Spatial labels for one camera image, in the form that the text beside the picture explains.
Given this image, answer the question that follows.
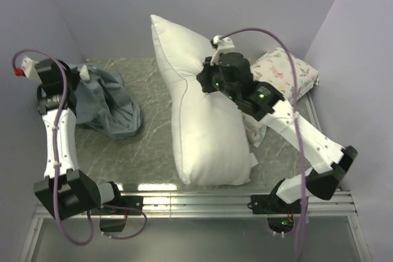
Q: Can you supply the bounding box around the blue pillowcase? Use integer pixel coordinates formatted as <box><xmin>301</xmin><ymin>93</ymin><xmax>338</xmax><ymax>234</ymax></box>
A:
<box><xmin>71</xmin><ymin>64</ymin><xmax>143</xmax><ymax>141</ymax></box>

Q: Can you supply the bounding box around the white pillow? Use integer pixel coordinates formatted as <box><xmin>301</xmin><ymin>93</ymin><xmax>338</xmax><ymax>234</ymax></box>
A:
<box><xmin>150</xmin><ymin>15</ymin><xmax>257</xmax><ymax>186</ymax></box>

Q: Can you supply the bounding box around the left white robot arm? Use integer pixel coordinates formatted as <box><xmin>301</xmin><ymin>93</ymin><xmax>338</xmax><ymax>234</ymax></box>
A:
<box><xmin>34</xmin><ymin>58</ymin><xmax>124</xmax><ymax>220</ymax></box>

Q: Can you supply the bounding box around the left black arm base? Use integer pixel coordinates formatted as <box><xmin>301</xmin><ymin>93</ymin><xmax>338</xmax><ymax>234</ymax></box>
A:
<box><xmin>98</xmin><ymin>196</ymin><xmax>145</xmax><ymax>237</ymax></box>

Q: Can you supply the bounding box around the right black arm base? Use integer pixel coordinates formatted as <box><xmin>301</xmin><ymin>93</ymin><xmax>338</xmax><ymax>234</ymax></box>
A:
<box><xmin>247</xmin><ymin>195</ymin><xmax>301</xmax><ymax>236</ymax></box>

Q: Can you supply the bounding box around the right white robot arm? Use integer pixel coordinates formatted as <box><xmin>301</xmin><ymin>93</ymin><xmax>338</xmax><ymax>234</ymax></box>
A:
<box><xmin>196</xmin><ymin>52</ymin><xmax>358</xmax><ymax>213</ymax></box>

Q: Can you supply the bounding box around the floral patterned pillow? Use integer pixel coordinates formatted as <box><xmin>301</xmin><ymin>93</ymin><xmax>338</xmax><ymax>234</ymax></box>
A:
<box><xmin>242</xmin><ymin>47</ymin><xmax>320</xmax><ymax>148</ymax></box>

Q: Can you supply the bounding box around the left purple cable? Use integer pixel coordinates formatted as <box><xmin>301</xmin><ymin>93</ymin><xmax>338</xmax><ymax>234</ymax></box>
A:
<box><xmin>12</xmin><ymin>48</ymin><xmax>95</xmax><ymax>246</ymax></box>

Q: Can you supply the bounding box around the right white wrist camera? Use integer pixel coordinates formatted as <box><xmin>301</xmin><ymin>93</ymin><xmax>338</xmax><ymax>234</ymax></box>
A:
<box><xmin>210</xmin><ymin>35</ymin><xmax>235</xmax><ymax>66</ymax></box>

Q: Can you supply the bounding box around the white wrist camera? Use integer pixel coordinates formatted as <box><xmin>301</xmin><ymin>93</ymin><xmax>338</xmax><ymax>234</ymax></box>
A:
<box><xmin>14</xmin><ymin>56</ymin><xmax>41</xmax><ymax>82</ymax></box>
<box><xmin>210</xmin><ymin>35</ymin><xmax>235</xmax><ymax>66</ymax></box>

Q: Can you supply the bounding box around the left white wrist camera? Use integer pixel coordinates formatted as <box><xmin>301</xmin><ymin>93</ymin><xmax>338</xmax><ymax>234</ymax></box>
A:
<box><xmin>14</xmin><ymin>56</ymin><xmax>41</xmax><ymax>82</ymax></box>

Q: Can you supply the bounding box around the aluminium mounting rail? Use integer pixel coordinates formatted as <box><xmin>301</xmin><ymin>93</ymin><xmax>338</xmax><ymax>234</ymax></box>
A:
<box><xmin>122</xmin><ymin>191</ymin><xmax>357</xmax><ymax>218</ymax></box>

